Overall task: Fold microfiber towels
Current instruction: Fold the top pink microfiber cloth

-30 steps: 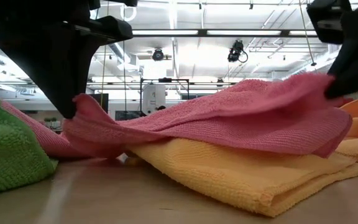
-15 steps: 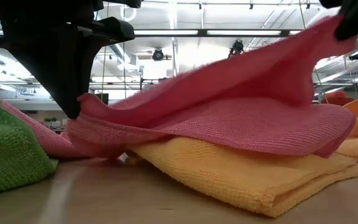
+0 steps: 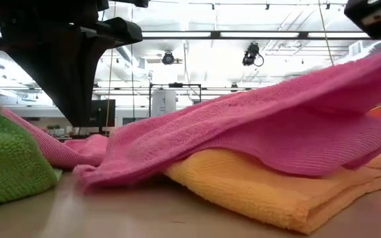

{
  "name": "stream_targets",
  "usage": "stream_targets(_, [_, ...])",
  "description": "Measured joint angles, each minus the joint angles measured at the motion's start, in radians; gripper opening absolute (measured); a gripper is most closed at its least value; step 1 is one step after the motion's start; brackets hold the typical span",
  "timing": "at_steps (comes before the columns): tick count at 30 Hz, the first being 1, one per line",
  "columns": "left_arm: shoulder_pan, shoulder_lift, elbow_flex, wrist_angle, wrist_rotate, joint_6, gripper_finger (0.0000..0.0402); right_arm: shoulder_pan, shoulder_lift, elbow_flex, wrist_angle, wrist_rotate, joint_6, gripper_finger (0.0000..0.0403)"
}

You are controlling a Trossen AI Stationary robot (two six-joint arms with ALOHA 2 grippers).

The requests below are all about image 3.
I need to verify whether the black monitor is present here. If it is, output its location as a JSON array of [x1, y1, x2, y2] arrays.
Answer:
[[89, 99, 116, 128]]

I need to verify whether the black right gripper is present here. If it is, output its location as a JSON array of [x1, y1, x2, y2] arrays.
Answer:
[[344, 0, 381, 40]]

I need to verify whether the black hanging camera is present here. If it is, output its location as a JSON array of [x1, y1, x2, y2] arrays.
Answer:
[[242, 42, 265, 67], [161, 51, 177, 66]]

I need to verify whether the hanging pendant cable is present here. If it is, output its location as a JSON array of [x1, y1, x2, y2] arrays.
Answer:
[[317, 0, 335, 67]]

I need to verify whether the pink microfiber towel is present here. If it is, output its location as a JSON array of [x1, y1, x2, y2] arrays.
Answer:
[[73, 49, 381, 194], [0, 91, 109, 170]]

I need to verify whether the rig light bar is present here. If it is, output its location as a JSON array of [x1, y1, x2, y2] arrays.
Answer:
[[0, 30, 381, 41]]

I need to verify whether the thin black hanging cable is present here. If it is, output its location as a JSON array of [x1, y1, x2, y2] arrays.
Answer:
[[130, 0, 136, 120]]

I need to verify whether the black background rig frame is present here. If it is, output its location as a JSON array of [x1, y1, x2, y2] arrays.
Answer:
[[148, 82, 202, 117]]

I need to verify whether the green microfiber towel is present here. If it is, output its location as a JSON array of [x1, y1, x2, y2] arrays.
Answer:
[[0, 104, 63, 210]]

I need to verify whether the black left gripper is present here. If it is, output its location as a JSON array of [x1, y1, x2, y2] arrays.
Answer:
[[0, 0, 144, 128]]

